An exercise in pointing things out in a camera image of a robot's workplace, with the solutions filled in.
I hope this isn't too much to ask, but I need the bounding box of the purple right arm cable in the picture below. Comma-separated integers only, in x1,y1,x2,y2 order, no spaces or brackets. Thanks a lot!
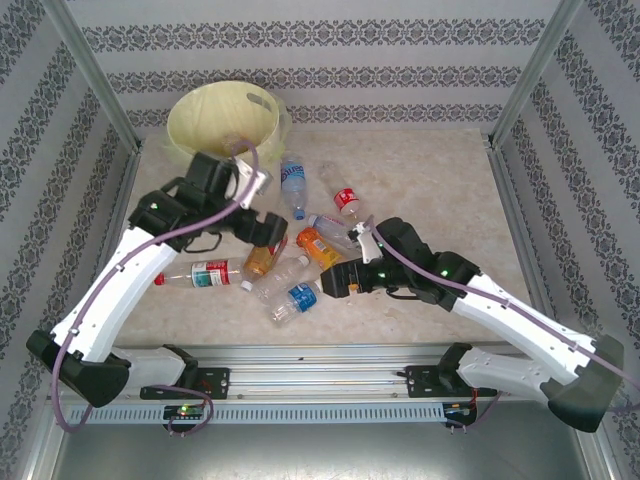
364,214,640,434

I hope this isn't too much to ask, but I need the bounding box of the red label cola bottle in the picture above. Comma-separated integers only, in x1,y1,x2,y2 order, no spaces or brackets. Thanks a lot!
318,162,364,225

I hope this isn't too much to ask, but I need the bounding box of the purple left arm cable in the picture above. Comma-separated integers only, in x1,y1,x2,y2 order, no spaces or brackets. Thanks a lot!
49,139,261,439

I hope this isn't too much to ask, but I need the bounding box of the red white label bottle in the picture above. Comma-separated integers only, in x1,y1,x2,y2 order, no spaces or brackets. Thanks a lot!
153,257,247,290

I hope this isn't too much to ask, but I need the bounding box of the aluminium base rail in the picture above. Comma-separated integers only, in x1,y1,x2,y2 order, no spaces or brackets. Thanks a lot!
47,341,586,401

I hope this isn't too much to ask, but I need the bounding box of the blue label water bottle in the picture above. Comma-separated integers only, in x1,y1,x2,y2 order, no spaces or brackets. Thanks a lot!
279,157,309,221

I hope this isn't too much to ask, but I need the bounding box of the small bottle blue label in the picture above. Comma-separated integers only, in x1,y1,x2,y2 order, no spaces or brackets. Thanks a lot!
269,279,326,327

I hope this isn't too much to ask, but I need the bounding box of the aluminium side rail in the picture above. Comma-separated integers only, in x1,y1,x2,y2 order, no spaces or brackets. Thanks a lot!
67,149,144,366
487,139,569,361

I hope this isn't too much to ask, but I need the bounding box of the grey metal sheet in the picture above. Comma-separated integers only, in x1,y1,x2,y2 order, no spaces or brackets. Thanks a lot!
49,423,609,480

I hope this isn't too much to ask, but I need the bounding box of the cream plastic waste bin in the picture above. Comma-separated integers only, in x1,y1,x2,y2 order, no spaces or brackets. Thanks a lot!
166,79,292,174

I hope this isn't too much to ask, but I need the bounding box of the aluminium frame post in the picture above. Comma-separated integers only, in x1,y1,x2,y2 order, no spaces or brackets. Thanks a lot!
38,0,144,151
487,0,585,146

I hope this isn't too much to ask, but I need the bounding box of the orange juice bottle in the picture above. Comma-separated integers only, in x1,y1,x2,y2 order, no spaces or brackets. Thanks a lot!
296,227,360,293

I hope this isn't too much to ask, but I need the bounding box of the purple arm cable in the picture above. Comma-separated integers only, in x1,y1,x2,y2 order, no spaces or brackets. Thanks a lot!
364,214,640,434
49,139,261,439

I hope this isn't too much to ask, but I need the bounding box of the grey slotted cable duct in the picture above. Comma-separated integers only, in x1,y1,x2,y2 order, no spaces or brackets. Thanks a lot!
67,403,451,426

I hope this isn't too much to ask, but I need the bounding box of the clear bottle pale label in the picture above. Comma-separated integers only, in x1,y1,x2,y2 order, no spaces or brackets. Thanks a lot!
308,213,362,251

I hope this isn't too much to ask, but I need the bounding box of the red gold label tea bottle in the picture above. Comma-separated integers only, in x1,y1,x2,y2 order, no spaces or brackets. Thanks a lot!
242,238,290,280

